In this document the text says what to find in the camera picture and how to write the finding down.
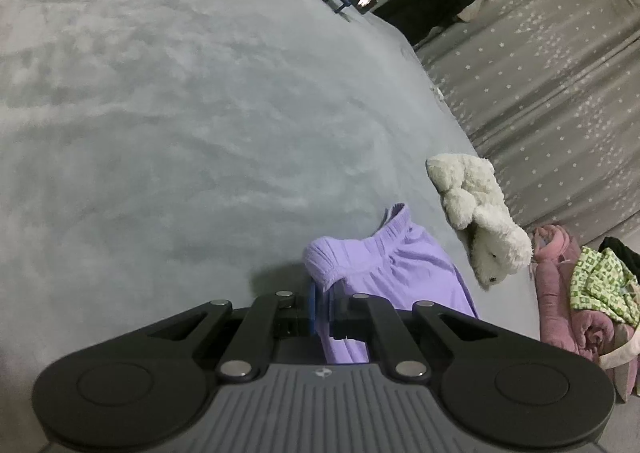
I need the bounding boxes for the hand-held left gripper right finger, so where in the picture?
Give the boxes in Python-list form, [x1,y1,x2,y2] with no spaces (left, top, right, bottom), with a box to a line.
[327,280,501,381]

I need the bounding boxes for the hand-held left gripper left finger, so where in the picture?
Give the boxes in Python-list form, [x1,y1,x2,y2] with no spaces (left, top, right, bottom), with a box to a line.
[147,283,318,381]

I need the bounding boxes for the purple pants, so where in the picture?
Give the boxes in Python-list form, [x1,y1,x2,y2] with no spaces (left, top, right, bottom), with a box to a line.
[303,203,480,365]

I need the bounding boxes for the white plush dog toy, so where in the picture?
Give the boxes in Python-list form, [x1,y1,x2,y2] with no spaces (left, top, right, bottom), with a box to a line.
[426,153,533,290]

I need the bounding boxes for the mauve folded quilt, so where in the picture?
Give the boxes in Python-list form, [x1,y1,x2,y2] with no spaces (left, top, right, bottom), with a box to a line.
[531,226,640,401]

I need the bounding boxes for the grey bed cover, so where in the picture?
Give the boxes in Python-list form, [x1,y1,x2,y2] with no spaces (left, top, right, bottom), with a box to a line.
[0,0,551,453]

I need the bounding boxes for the green patterned cloth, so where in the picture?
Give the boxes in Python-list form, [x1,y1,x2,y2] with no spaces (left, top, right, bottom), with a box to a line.
[570,247,640,326]

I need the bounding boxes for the cream garment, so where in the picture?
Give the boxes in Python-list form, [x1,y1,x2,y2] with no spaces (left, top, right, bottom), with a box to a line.
[597,328,640,371]

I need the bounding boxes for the black garment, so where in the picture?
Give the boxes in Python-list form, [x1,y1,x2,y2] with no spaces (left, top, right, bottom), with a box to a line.
[599,236,640,279]

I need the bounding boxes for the grey star-print curtain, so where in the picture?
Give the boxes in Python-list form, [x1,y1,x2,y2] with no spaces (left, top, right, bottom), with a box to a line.
[415,0,640,246]

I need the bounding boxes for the black hanging coat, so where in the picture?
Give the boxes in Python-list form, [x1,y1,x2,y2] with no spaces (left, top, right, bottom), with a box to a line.
[372,0,488,45]

